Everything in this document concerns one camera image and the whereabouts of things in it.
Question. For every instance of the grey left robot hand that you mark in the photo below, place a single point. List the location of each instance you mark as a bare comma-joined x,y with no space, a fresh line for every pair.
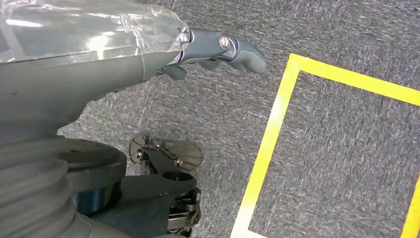
65,72

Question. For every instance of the yellow floor tape square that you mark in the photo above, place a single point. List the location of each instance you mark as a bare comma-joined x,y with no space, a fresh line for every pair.
272,131

